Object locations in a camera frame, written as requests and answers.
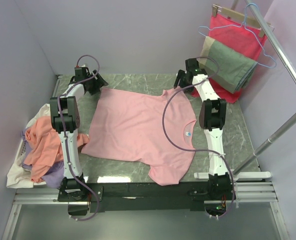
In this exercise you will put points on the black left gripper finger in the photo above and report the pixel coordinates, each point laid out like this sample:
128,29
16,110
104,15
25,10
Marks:
73,80
97,83

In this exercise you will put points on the white cream t-shirt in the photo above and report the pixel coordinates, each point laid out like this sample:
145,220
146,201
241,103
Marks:
44,111

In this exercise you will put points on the wooden clip hanger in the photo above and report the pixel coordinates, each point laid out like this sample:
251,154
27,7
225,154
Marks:
237,16

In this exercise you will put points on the silver clothes rack pole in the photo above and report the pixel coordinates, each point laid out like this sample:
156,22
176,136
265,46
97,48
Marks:
292,72

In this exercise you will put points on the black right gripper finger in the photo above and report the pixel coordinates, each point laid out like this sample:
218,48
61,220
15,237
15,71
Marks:
180,80
188,89

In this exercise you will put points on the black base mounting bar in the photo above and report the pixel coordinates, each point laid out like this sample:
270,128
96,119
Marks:
106,197

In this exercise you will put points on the green beige folded cloth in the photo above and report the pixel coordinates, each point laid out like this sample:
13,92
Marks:
230,69

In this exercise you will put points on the pink t-shirt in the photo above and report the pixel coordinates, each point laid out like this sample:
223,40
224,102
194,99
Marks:
136,127

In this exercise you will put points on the salmon orange t-shirt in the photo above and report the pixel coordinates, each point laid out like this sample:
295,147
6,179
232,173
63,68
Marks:
46,148

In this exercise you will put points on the lavender purple t-shirt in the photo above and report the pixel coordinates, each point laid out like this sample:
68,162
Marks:
53,176

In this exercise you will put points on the white laundry basket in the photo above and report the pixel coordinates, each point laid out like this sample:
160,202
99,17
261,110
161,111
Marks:
22,177

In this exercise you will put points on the blue wire hanger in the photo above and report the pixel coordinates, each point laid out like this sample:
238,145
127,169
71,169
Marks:
243,25

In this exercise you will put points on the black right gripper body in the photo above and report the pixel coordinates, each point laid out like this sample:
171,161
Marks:
185,83

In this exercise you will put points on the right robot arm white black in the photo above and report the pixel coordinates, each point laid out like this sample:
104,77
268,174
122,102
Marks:
212,120

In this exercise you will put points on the red mesh laundry bag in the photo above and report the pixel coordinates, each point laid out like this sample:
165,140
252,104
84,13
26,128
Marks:
237,39

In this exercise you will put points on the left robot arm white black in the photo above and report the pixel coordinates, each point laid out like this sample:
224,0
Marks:
65,120

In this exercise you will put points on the white rack foot front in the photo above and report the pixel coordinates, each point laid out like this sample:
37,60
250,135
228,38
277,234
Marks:
241,177

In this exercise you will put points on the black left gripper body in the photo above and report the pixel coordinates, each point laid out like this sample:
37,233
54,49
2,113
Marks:
90,81

